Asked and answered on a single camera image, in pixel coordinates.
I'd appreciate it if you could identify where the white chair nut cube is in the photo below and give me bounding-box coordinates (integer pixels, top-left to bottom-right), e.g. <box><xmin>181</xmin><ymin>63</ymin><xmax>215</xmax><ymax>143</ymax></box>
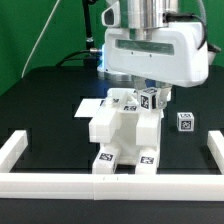
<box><xmin>138</xmin><ymin>87</ymin><xmax>157</xmax><ymax>110</ymax></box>
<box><xmin>177</xmin><ymin>112</ymin><xmax>194</xmax><ymax>132</ymax></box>

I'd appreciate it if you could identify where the black cable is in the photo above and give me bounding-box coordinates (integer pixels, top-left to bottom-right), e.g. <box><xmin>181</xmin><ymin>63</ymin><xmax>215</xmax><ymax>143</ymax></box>
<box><xmin>54</xmin><ymin>48</ymin><xmax>103</xmax><ymax>68</ymax></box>

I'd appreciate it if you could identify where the white left fence bar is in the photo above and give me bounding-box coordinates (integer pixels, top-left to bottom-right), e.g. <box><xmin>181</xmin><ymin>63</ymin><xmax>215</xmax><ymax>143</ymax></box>
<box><xmin>0</xmin><ymin>130</ymin><xmax>28</xmax><ymax>173</ymax></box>

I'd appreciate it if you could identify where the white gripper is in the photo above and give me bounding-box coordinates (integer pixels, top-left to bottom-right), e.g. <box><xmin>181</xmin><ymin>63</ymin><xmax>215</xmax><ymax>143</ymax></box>
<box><xmin>102</xmin><ymin>0</ymin><xmax>208</xmax><ymax>109</ymax></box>

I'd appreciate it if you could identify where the white right fence bar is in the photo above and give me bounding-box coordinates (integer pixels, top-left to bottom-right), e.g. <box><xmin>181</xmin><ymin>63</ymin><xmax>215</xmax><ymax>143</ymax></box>
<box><xmin>207</xmin><ymin>130</ymin><xmax>224</xmax><ymax>175</ymax></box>

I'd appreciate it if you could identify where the white chair seat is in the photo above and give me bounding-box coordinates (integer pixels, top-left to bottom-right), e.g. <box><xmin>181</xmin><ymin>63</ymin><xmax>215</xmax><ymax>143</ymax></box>
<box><xmin>112</xmin><ymin>104</ymin><xmax>161</xmax><ymax>165</ymax></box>

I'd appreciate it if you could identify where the white cable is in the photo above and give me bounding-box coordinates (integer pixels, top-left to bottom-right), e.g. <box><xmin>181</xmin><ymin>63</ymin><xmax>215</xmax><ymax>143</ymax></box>
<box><xmin>21</xmin><ymin>0</ymin><xmax>62</xmax><ymax>79</ymax></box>

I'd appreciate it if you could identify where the white chair back frame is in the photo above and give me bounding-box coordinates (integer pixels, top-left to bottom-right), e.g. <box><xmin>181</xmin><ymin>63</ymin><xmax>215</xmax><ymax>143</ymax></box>
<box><xmin>89</xmin><ymin>87</ymin><xmax>171</xmax><ymax>147</ymax></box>

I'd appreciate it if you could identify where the black camera pole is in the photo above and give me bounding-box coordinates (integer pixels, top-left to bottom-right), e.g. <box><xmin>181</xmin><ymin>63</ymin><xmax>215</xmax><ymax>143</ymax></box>
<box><xmin>82</xmin><ymin>0</ymin><xmax>94</xmax><ymax>49</ymax></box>

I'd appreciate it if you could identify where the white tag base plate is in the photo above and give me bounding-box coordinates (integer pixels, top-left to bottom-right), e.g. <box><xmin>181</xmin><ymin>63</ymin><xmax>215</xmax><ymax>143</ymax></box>
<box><xmin>75</xmin><ymin>98</ymin><xmax>104</xmax><ymax>118</ymax></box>

